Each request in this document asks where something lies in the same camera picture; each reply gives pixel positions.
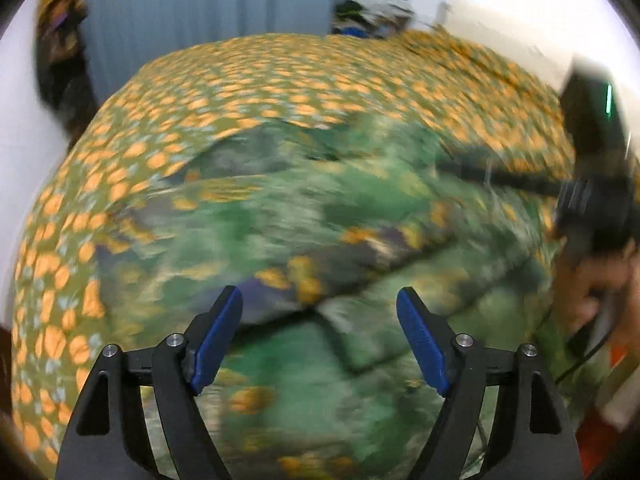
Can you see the green orange floral quilt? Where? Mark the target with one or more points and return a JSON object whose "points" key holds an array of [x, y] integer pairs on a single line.
{"points": [[240, 85]]}

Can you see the green landscape print padded jacket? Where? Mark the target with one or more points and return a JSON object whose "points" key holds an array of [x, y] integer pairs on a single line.
{"points": [[320, 240]]}

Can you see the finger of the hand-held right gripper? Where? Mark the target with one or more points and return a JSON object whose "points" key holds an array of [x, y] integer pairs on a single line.
{"points": [[500, 177]]}

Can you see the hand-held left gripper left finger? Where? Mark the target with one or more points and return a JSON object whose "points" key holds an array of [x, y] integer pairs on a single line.
{"points": [[215, 342]]}

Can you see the pile of mixed clothes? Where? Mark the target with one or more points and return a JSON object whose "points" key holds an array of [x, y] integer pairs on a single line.
{"points": [[375, 12]]}

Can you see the blue pleated curtain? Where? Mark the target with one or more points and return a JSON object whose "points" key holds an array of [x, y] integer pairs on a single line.
{"points": [[225, 5]]}

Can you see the coat rack with hanging clothes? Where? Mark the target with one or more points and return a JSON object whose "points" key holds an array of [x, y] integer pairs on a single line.
{"points": [[62, 50]]}

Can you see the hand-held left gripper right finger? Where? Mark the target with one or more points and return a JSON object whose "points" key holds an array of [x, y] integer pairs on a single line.
{"points": [[425, 345]]}

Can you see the person's right hand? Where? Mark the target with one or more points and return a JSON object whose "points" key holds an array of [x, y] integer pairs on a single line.
{"points": [[587, 290]]}

